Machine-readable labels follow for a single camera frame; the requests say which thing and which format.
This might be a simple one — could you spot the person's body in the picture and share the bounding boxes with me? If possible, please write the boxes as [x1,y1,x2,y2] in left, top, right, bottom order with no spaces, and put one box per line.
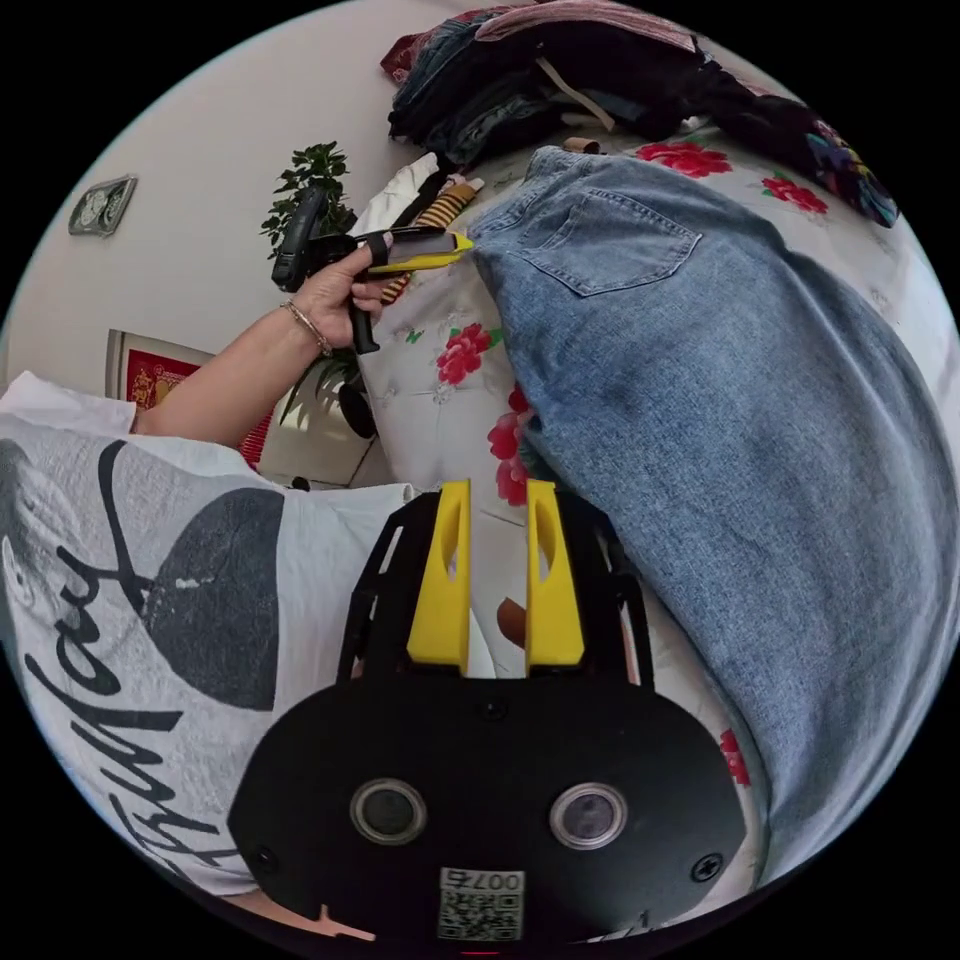
[0,370,423,901]

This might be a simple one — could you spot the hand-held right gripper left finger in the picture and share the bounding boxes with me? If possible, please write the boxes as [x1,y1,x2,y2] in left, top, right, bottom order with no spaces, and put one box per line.
[407,479,473,671]

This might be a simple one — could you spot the person's right hand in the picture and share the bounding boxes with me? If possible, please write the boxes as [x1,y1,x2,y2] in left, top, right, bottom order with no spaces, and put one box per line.
[245,887,378,944]

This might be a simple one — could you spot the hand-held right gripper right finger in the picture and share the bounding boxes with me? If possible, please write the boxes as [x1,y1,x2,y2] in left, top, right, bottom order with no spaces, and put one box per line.
[524,479,586,671]

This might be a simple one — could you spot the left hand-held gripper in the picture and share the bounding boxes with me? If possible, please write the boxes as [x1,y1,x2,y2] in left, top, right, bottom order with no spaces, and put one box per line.
[307,229,476,356]

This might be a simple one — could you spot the person's left forearm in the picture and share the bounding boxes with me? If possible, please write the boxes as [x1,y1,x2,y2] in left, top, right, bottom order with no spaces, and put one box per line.
[130,298,334,445]

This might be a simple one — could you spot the light blue jeans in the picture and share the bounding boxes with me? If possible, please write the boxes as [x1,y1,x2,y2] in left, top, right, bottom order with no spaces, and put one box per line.
[467,145,940,895]

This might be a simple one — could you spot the pile of clothes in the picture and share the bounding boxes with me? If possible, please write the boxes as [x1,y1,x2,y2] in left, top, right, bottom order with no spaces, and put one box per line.
[350,0,901,305]

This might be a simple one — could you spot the red framed picture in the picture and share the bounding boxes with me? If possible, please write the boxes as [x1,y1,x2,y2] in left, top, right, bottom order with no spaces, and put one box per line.
[104,327,276,471]

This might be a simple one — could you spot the silver framed wall clock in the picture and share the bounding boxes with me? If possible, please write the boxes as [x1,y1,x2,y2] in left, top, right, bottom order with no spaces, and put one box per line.
[68,173,139,239]

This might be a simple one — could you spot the person's left hand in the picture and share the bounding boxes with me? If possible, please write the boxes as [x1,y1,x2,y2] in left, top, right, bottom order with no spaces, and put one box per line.
[290,230,397,355]

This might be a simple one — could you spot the green potted plant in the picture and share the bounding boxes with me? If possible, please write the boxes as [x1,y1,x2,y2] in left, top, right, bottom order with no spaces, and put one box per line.
[260,140,378,441]

